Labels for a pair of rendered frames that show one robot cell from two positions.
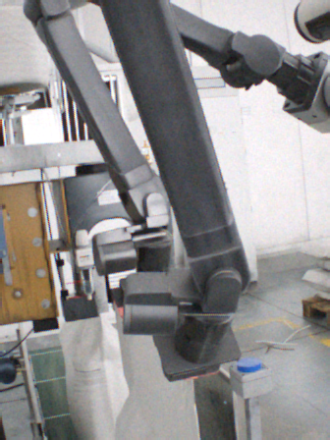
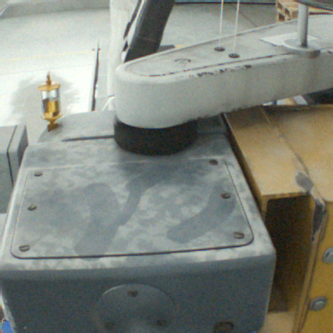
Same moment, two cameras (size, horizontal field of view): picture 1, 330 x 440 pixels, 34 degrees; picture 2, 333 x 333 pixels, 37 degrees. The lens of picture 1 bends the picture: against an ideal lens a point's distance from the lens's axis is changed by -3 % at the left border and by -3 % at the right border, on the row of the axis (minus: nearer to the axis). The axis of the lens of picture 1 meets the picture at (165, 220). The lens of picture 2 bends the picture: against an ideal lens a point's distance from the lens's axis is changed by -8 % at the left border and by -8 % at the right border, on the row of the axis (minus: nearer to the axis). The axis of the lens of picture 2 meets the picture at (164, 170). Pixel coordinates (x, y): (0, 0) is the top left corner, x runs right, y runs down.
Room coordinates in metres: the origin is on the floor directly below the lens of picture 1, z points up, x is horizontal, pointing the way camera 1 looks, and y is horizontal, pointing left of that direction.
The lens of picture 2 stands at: (1.84, 0.27, 1.59)
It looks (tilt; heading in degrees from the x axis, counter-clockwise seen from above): 30 degrees down; 192
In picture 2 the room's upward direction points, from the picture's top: 1 degrees counter-clockwise
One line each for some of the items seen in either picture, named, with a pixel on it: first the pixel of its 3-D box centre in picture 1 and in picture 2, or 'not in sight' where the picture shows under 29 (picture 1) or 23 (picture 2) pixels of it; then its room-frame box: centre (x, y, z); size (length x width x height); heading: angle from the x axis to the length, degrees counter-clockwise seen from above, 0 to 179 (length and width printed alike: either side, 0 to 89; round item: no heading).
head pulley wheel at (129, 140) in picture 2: (93, 169); (154, 126); (1.32, 0.16, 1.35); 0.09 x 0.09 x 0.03
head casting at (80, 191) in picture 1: (109, 220); (130, 265); (1.40, 0.14, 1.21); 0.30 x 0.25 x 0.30; 17
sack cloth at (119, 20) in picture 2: not in sight; (127, 65); (-0.67, -0.43, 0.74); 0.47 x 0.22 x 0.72; 15
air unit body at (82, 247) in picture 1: (86, 264); not in sight; (1.20, 0.18, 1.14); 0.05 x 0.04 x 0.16; 107
